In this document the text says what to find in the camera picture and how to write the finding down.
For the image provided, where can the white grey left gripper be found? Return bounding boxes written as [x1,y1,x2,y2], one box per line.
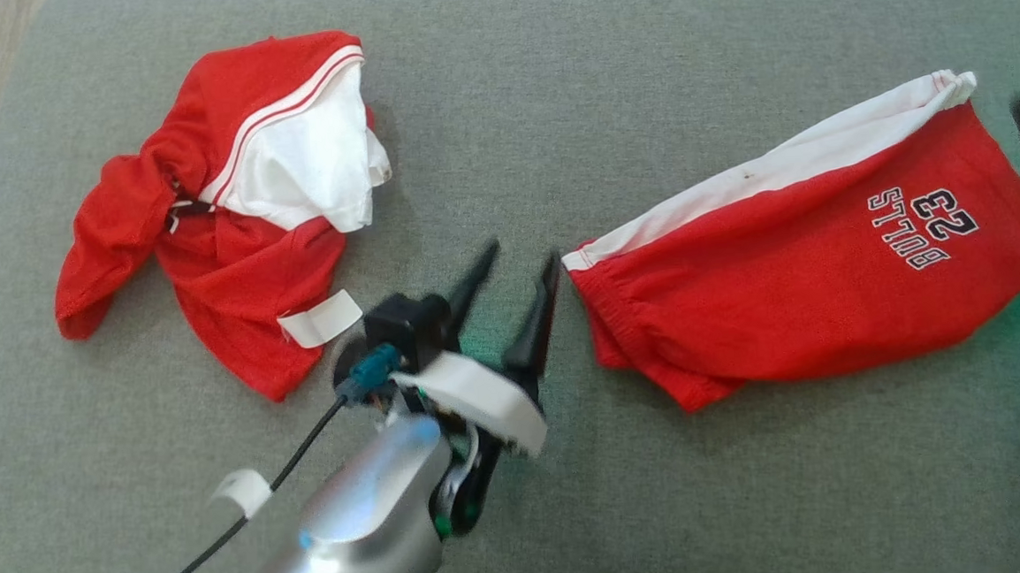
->
[382,236,577,542]

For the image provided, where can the red white basketball jersey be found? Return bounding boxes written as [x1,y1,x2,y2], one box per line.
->
[39,27,407,416]

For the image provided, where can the red white basketball shorts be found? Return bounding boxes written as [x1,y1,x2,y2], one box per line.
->
[552,65,1020,421]

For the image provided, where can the large grey sofa seat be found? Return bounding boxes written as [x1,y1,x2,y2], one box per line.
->
[0,0,1020,573]

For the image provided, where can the teal cable connector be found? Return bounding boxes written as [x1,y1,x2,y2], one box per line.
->
[344,345,405,405]

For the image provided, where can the white cable clip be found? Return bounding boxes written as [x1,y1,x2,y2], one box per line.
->
[211,468,274,521]

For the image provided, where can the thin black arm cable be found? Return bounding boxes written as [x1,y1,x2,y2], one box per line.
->
[122,393,360,573]

